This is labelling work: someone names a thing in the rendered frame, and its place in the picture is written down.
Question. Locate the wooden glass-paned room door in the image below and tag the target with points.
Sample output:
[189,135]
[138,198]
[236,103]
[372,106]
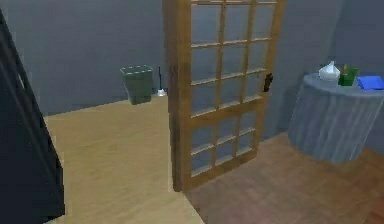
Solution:
[180,100]

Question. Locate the black toilet brush white base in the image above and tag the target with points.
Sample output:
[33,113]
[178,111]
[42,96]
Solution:
[160,90]

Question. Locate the green waste bin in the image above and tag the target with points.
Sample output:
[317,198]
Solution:
[137,85]

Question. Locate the round table with grey cloth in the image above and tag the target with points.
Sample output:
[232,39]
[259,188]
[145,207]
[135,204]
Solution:
[330,123]

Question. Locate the white tissue box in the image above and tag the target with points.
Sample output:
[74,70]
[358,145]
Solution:
[329,72]

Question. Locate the green cup with pencils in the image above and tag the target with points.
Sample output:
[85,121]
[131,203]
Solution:
[347,77]

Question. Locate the black furniture panel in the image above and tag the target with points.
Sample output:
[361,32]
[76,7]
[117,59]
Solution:
[23,150]

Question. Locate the blue book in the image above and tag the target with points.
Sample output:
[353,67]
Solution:
[370,82]

